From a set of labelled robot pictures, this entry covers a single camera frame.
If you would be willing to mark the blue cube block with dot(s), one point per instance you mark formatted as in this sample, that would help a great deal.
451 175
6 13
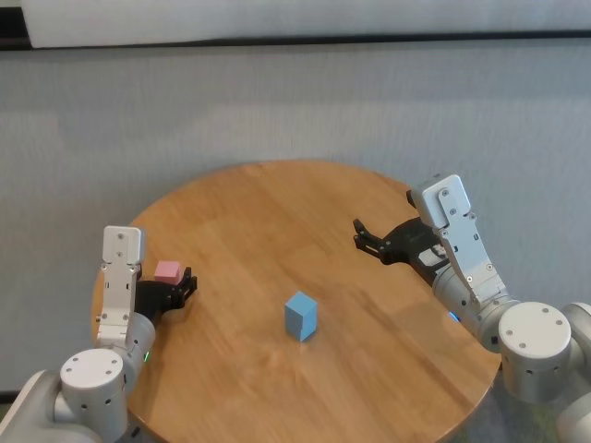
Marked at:
300 309
307 334

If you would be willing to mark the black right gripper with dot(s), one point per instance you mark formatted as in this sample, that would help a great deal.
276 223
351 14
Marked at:
411 242

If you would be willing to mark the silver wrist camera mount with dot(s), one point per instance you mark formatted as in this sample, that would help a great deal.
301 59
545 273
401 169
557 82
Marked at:
452 217
120 258

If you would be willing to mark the black horizontal rail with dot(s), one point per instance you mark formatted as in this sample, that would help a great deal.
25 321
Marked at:
295 40

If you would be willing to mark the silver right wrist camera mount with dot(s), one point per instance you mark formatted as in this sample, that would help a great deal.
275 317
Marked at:
452 217

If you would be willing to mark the pink cube block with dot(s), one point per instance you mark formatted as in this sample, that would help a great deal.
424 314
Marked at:
166 272

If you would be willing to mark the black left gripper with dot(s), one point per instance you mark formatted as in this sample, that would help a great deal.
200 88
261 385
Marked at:
154 297

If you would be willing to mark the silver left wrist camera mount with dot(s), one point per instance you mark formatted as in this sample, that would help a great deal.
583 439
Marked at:
120 258

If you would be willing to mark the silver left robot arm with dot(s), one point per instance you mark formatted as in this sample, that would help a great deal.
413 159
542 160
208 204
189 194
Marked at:
92 387

